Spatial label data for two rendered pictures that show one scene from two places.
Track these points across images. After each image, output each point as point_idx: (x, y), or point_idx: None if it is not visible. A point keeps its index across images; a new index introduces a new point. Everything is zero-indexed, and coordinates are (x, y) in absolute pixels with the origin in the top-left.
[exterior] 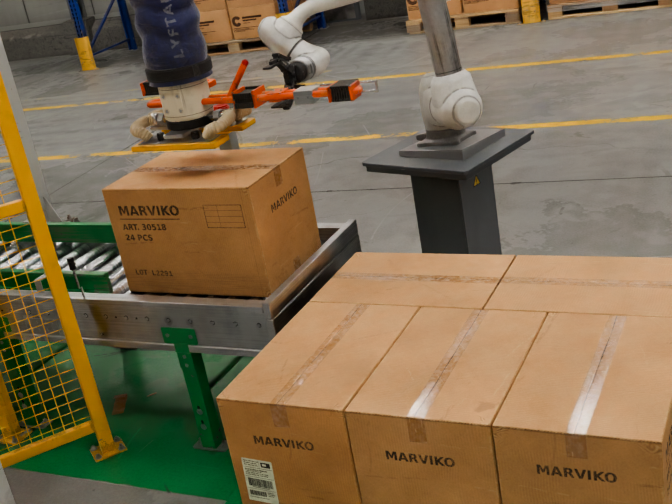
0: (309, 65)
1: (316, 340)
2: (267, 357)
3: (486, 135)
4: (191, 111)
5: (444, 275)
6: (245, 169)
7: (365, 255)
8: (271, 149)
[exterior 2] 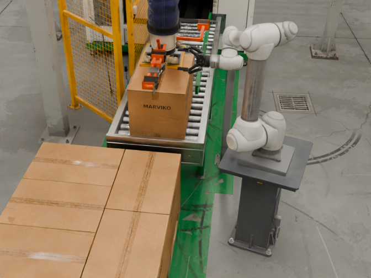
0: (213, 62)
1: (84, 159)
2: (73, 148)
3: (270, 166)
4: (153, 45)
5: (146, 190)
6: None
7: (175, 158)
8: (184, 85)
